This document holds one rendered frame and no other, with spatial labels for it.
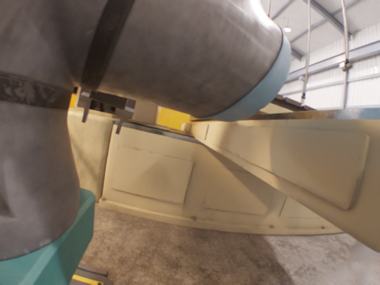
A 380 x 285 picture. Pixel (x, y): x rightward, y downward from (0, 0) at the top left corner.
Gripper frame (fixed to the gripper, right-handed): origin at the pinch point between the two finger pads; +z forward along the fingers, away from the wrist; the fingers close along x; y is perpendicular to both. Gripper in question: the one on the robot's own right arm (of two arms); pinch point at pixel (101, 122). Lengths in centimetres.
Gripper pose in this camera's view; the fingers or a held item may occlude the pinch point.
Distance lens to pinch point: 72.0
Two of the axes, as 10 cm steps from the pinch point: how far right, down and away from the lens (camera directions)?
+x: 8.9, 3.1, 3.4
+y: 1.4, 5.1, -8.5
